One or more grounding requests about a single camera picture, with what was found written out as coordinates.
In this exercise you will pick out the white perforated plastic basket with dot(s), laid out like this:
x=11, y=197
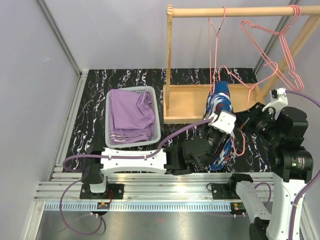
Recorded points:
x=157, y=130

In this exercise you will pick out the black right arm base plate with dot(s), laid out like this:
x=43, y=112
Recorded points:
x=220, y=191

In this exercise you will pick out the blue patterned trousers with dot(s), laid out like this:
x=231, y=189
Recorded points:
x=219, y=101

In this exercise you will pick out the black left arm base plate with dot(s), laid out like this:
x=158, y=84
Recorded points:
x=114, y=191

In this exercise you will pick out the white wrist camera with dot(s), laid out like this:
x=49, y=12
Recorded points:
x=223, y=121
x=279, y=100

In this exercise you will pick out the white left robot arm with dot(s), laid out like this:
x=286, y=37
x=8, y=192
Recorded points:
x=178, y=159

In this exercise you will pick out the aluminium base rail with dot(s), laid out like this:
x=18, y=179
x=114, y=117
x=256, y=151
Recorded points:
x=149, y=192

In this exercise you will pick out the aluminium corner frame post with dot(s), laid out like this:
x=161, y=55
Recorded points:
x=60, y=39

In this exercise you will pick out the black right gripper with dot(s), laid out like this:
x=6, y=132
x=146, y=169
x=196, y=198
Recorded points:
x=243, y=118

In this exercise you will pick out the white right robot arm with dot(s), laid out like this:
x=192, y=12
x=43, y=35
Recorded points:
x=291, y=166

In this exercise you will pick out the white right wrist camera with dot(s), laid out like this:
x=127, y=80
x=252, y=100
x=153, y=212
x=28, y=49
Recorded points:
x=279, y=100

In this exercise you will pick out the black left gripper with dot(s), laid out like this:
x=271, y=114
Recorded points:
x=221, y=138

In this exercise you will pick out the purple trousers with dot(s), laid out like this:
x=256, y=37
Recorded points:
x=131, y=117

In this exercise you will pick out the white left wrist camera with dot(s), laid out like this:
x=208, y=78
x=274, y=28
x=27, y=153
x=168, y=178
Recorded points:
x=223, y=121

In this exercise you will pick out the wooden clothes rack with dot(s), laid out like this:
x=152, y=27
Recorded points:
x=185, y=104

